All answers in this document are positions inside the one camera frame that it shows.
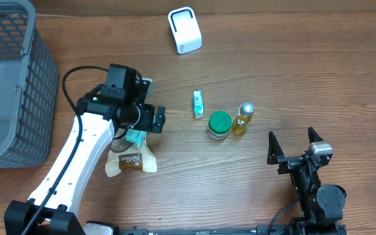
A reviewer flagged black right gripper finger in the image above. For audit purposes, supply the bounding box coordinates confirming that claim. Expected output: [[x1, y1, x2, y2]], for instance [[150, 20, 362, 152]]
[[308, 127, 323, 144], [267, 131, 285, 165]]

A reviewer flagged teal snack packet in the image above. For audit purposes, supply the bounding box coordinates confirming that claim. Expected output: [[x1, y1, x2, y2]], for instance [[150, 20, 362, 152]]
[[125, 129, 148, 148]]

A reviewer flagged beige brown snack bag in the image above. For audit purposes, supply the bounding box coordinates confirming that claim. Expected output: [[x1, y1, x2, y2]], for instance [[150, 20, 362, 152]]
[[104, 129, 157, 178]]

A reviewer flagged yellow liquid bottle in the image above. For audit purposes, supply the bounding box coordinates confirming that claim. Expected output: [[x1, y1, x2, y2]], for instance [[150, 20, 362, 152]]
[[231, 102, 255, 135]]

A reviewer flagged small teal white box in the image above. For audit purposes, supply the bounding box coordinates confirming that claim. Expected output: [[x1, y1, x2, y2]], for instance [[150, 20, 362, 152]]
[[193, 90, 204, 119]]

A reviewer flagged green lid jar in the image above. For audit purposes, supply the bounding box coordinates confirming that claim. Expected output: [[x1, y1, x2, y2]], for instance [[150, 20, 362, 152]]
[[208, 111, 232, 140]]

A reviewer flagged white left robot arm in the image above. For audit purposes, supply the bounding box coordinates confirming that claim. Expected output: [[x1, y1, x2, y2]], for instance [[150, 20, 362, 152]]
[[4, 63, 165, 235]]

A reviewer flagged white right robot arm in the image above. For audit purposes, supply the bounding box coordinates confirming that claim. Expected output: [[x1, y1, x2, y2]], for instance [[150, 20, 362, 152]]
[[262, 127, 347, 234]]

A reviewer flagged white barcode scanner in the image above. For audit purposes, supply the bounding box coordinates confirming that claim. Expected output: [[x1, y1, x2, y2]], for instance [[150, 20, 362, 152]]
[[168, 7, 202, 54]]

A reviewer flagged grey plastic mesh basket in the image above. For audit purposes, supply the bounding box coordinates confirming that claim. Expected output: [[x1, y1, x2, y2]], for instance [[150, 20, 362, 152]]
[[0, 0, 59, 168]]

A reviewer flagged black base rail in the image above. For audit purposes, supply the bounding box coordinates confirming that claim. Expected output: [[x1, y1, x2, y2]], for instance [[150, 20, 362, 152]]
[[82, 221, 348, 235]]

